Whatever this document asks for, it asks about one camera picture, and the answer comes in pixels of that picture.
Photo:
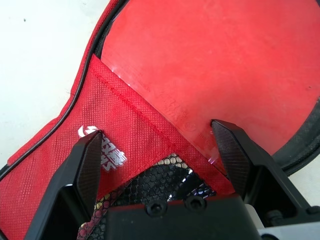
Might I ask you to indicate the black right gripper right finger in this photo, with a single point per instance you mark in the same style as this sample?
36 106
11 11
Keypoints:
237 160

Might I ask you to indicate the red black paddle case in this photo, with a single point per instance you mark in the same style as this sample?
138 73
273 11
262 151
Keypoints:
50 162

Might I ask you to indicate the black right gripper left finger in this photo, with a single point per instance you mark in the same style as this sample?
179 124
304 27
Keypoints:
75 180

